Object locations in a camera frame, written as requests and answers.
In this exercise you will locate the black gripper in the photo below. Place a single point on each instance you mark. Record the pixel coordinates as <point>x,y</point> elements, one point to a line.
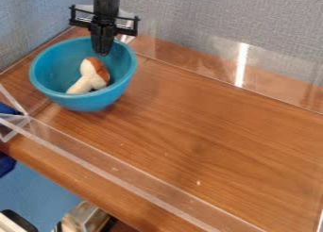
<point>105,21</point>

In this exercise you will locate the white brown toy mushroom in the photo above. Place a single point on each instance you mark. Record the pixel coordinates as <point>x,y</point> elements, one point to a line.
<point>93,76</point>

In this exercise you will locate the blue plastic bowl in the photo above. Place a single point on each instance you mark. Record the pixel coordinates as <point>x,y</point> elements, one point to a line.
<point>54,71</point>

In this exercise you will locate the clear acrylic barrier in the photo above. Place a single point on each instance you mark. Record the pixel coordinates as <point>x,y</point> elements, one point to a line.
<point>210,146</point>

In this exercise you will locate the blue cloth object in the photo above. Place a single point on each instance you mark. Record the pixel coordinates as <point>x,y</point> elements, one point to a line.
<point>6,162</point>

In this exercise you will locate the grey metal object below table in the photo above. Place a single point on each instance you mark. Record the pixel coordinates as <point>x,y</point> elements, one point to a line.
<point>84,218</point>

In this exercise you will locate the black white object below table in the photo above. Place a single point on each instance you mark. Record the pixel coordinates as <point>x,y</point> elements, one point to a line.
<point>13,223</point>

